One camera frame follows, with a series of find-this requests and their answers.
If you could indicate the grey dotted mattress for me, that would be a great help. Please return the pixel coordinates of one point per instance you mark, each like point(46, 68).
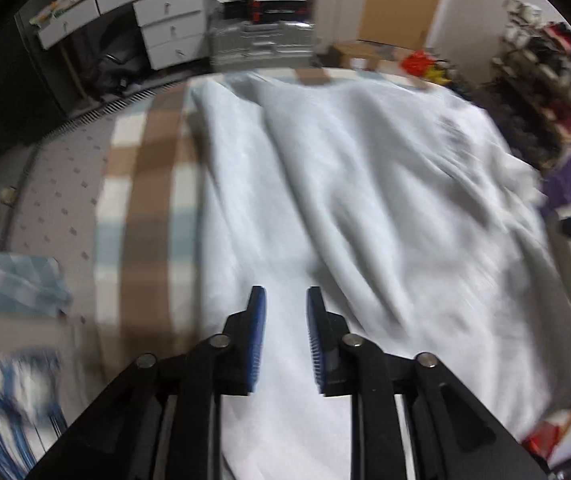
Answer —
point(55, 200)

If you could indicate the black and red box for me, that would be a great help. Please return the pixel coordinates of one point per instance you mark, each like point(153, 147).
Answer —
point(275, 7)

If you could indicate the group of assorted shoes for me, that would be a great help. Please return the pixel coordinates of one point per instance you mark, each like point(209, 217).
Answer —
point(550, 55)

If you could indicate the blue brown checked bed sheet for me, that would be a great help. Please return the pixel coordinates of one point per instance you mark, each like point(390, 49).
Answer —
point(140, 185)

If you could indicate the cream round knob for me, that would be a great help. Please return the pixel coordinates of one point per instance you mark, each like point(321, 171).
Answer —
point(9, 196)

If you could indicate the white cloth with blue lines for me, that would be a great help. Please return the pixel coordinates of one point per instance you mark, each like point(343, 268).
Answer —
point(10, 410)

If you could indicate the bamboo shoe rack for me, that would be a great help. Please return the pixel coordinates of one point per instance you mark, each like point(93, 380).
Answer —
point(540, 85)

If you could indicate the flat cardboard box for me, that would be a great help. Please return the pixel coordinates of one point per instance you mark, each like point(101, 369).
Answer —
point(360, 52)

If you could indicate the light grey sweatshirt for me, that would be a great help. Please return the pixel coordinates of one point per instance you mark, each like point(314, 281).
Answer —
point(365, 210)

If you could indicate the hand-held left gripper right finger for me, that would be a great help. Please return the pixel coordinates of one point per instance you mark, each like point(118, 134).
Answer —
point(315, 330)

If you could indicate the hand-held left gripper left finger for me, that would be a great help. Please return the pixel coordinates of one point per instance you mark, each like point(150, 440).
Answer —
point(256, 330)

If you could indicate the white desk with drawers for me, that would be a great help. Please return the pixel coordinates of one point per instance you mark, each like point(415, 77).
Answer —
point(165, 10)

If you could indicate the wooden door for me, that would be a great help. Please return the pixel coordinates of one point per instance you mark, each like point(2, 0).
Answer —
point(400, 0)

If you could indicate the desk chair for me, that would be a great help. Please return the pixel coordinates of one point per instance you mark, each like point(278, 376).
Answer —
point(110, 60)

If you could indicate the white cabinet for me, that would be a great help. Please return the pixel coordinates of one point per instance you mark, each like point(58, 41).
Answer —
point(340, 0)

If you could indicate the red and yellow toys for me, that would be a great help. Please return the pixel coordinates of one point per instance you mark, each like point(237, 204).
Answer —
point(418, 62)

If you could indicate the red cloth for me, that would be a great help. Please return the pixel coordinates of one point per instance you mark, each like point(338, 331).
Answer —
point(543, 440)

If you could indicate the blue checked cloth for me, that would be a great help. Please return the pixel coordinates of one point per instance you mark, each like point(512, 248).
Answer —
point(25, 285)

